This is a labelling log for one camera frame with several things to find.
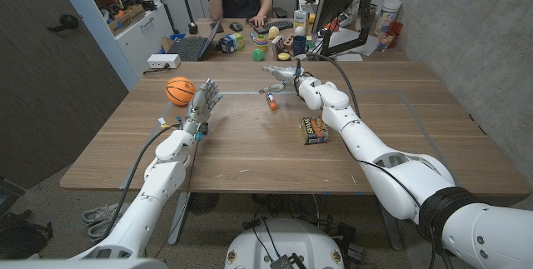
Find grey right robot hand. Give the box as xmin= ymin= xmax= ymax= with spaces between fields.
xmin=258 ymin=64 xmax=303 ymax=95

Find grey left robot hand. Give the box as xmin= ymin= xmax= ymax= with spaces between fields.
xmin=182 ymin=78 xmax=224 ymax=137

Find orange mini basketball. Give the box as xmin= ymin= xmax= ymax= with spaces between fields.
xmin=165 ymin=77 xmax=197 ymax=107

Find dark red snack box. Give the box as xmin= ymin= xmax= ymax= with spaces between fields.
xmin=271 ymin=35 xmax=286 ymax=56

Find dark blue mug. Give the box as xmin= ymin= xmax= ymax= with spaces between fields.
xmin=292 ymin=35 xmax=309 ymax=57

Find black keyboard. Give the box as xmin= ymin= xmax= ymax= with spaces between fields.
xmin=253 ymin=19 xmax=295 ymax=36

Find white milk carton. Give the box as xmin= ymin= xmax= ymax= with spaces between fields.
xmin=293 ymin=9 xmax=310 ymax=35

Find white power box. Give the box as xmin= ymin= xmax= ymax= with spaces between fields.
xmin=147 ymin=53 xmax=182 ymax=70

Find dark open laptop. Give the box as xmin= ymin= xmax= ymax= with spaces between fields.
xmin=167 ymin=17 xmax=224 ymax=62

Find snack packet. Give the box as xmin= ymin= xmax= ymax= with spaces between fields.
xmin=299 ymin=117 xmax=329 ymax=146

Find white shelf cabinet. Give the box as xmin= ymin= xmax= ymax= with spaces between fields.
xmin=49 ymin=0 xmax=175 ymax=91

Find cardboard box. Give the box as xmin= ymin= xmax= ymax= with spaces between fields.
xmin=107 ymin=4 xmax=147 ymax=37

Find red cup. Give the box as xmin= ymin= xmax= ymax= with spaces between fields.
xmin=386 ymin=21 xmax=404 ymax=47

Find white plastic canister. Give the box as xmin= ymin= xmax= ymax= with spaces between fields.
xmin=376 ymin=0 xmax=403 ymax=37

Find grey sneaker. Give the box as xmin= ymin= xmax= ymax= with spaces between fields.
xmin=86 ymin=218 xmax=117 ymax=243
xmin=81 ymin=202 xmax=126 ymax=225

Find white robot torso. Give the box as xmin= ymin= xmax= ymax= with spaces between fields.
xmin=224 ymin=217 xmax=346 ymax=269

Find black bag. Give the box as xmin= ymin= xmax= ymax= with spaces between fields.
xmin=0 ymin=209 xmax=54 ymax=261

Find colourful stacking ring toy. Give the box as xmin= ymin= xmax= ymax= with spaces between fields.
xmin=254 ymin=34 xmax=270 ymax=52

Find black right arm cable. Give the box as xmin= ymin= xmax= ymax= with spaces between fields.
xmin=303 ymin=52 xmax=424 ymax=210

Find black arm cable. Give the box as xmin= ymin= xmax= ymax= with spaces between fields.
xmin=102 ymin=125 xmax=184 ymax=237
xmin=303 ymin=52 xmax=424 ymax=210

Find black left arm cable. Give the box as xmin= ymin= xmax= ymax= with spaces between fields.
xmin=102 ymin=125 xmax=184 ymax=237

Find black door handle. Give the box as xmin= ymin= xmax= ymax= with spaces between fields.
xmin=46 ymin=13 xmax=80 ymax=33

